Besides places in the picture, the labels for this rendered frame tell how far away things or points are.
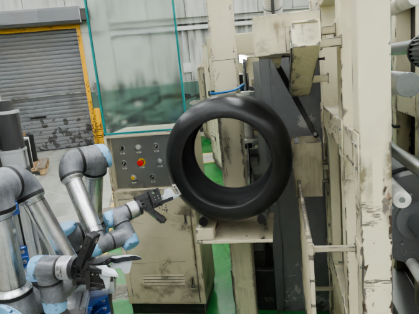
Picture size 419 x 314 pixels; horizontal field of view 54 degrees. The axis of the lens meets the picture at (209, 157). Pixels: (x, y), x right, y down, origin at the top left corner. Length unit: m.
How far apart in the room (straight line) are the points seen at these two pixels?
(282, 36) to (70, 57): 9.95
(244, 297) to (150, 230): 0.74
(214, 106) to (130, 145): 0.99
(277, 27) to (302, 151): 0.80
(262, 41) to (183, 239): 1.55
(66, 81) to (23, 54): 1.19
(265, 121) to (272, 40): 0.40
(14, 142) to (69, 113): 9.63
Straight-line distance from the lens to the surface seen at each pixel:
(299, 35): 1.47
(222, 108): 1.81
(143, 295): 2.99
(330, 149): 2.19
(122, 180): 2.75
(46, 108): 11.43
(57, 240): 1.52
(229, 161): 2.26
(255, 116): 1.80
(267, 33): 1.57
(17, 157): 1.77
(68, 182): 1.82
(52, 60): 11.37
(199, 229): 2.01
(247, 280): 2.51
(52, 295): 1.45
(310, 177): 2.20
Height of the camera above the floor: 1.60
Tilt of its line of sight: 12 degrees down
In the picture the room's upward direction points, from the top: 6 degrees counter-clockwise
